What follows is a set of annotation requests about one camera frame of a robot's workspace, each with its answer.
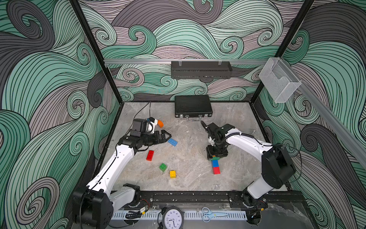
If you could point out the blue square lego brick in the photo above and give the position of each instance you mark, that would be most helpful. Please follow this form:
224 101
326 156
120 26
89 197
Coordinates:
215 163

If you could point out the red square lego brick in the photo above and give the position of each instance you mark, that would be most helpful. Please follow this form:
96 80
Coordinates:
216 170

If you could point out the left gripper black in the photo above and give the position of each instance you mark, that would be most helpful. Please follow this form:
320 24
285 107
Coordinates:
161 140

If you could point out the light green square lego brick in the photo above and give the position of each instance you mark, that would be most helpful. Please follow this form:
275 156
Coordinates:
163 167

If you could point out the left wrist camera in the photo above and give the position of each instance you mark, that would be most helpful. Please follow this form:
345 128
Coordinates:
143 126

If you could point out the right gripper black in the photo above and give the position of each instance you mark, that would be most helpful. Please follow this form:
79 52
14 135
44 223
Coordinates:
210 152

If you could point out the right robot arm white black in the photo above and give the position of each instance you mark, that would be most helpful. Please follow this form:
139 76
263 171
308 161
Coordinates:
277 166

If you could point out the green long lego brick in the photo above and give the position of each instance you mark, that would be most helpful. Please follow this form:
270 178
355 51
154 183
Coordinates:
215 158

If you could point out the light blue scissors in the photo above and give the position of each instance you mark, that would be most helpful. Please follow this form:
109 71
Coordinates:
208 214

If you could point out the red long lego brick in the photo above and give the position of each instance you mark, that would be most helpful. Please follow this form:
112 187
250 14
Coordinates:
150 155

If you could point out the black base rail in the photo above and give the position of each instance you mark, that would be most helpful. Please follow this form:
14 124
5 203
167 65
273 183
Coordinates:
228 199

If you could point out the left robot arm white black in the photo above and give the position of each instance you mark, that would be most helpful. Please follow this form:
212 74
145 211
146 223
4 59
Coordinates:
94 204

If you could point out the black wall shelf tray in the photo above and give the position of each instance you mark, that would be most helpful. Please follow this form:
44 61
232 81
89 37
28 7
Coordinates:
201 70

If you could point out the light blue long lego brick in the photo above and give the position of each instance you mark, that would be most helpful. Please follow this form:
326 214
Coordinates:
172 142

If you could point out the orange half-round block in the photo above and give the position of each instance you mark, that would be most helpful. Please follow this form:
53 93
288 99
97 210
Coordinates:
160 124

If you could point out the black hard case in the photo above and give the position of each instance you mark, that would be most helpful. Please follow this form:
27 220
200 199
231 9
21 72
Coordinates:
192 106

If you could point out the clear plastic wall holder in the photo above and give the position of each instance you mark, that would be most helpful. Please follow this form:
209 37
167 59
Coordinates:
280 80

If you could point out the white perforated cable strip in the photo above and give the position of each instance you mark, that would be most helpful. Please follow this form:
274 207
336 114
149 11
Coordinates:
188 214

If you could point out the white analog clock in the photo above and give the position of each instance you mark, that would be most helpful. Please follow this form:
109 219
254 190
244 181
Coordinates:
173 218

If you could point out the yellow square lego brick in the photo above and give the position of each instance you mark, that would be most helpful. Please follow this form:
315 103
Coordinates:
172 174

